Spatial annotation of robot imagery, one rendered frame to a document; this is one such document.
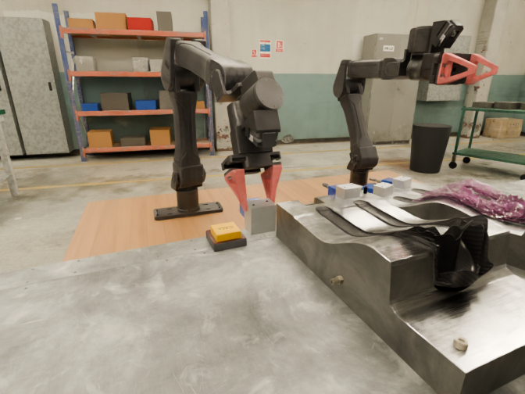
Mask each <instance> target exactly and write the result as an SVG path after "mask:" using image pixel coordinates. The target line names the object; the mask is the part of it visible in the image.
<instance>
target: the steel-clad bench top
mask: <svg viewBox="0 0 525 394"><path fill-rule="evenodd" d="M276 230H277V224H276ZM241 232H242V234H243V235H244V236H245V237H246V238H247V245H246V246H242V247H238V248H234V249H227V250H223V251H219V252H214V251H213V248H212V247H211V245H210V244H209V242H208V240H207V238H206V236H205V237H200V238H192V239H187V240H182V241H178V242H170V243H165V244H160V245H152V246H148V247H143V248H138V249H130V250H125V251H121V252H116V253H108V254H103V255H99V256H91V257H86V258H81V259H77V260H68V261H64V262H59V263H51V264H46V265H42V266H37V267H29V268H24V269H20V270H11V271H7V272H2V273H0V394H437V393H436V392H435V391H434V390H433V389H432V388H431V387H430V386H429V385H428V384H427V383H426V382H425V381H424V380H423V379H422V378H421V377H420V376H419V375H418V374H417V373H416V372H415V371H414V370H413V369H412V368H411V367H410V366H409V365H408V364H407V363H406V362H405V361H404V360H403V359H402V358H401V357H400V356H399V355H398V354H397V353H395V352H394V351H393V350H392V349H391V348H390V347H389V346H388V345H387V344H386V343H385V342H384V341H383V340H382V339H381V338H380V337H379V336H378V335H377V334H376V333H375V332H374V331H373V330H372V329H371V328H370V327H369V326H368V325H367V324H366V323H365V322H364V321H362V320H361V319H360V318H359V317H358V316H357V315H356V314H355V313H354V312H353V311H352V310H351V309H350V308H349V307H348V306H347V305H346V304H345V303H344V302H343V301H342V300H341V299H340V298H339V297H338V296H337V295H336V294H335V293H334V292H333V291H332V290H331V289H329V288H328V287H327V286H326V285H325V284H324V283H323V282H322V281H321V280H320V279H319V278H318V277H317V276H316V275H315V274H314V273H313V272H312V271H311V270H310V269H309V268H308V267H307V266H306V265H305V264H304V263H303V262H302V261H301V260H300V259H299V258H298V257H297V256H296V255H295V254H294V253H293V252H292V251H291V250H290V249H289V248H288V247H287V246H286V245H285V244H284V243H283V242H282V241H281V240H280V239H279V238H278V237H277V236H276V231H271V232H266V233H262V234H257V235H250V234H249V233H248V231H247V230H246V229H244V230H241Z"/></svg>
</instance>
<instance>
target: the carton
mask: <svg viewBox="0 0 525 394"><path fill-rule="evenodd" d="M522 125H523V120H522V119H516V118H510V117H502V118H486V120H485V124H484V130H483V134H482V136H484V137H489V138H498V139H500V138H519V137H520V133H521V130H522Z"/></svg>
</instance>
